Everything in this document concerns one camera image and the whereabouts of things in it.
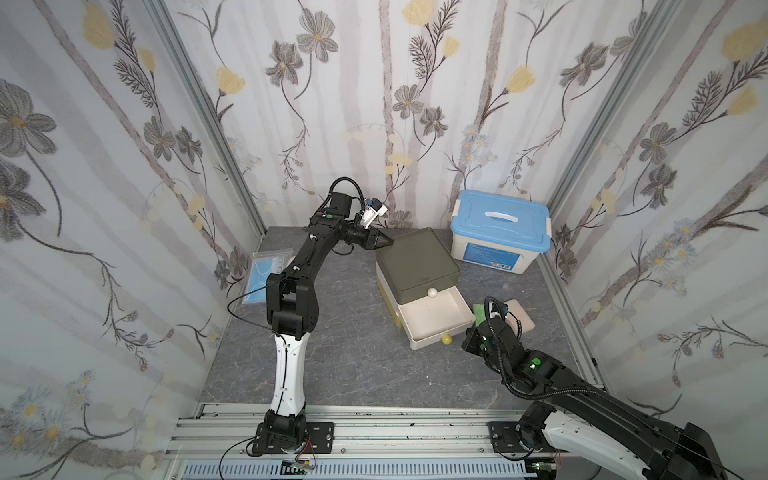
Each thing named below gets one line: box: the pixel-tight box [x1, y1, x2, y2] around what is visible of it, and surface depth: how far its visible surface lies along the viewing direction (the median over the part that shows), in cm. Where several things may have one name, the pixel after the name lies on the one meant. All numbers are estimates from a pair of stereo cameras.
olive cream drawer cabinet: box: [376, 227, 476, 350], surface depth 89 cm
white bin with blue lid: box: [451, 189, 553, 275], surface depth 103 cm
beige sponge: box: [504, 298, 536, 336], surface depth 98 cm
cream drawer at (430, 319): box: [397, 286, 476, 350], surface depth 86 cm
